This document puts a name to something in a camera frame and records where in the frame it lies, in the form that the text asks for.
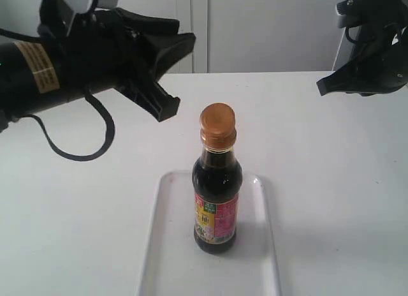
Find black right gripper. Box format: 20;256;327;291
316;0;407;96

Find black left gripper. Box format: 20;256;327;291
38;0;196;122

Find dark soy sauce bottle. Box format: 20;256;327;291
192;103;243;254

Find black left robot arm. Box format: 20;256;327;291
1;0;196;128

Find white cabinet doors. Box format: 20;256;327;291
118;0;343;73

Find clear plastic tray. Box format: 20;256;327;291
137;171;282;295

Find black flat ribbon cable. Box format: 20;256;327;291
0;27;115;161

